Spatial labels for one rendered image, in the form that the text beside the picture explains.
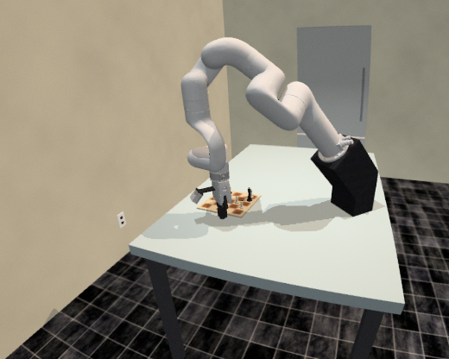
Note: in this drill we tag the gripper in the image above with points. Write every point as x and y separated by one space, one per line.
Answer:
222 194

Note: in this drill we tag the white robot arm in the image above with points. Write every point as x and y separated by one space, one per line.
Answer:
265 85

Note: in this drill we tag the chessboard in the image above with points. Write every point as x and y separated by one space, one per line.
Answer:
233 209

